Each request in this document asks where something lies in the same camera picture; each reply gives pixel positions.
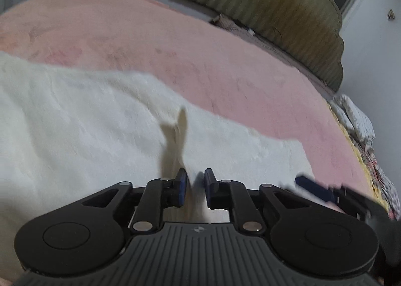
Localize yellow patterned quilt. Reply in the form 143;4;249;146
328;99;400;220

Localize white textured pants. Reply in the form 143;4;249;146
1;54;313;280

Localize pink bed blanket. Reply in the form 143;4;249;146
1;0;373;195

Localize olive striped headboard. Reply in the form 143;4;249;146
187;0;344;91

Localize white folded bedding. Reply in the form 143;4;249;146
332;94;376;141

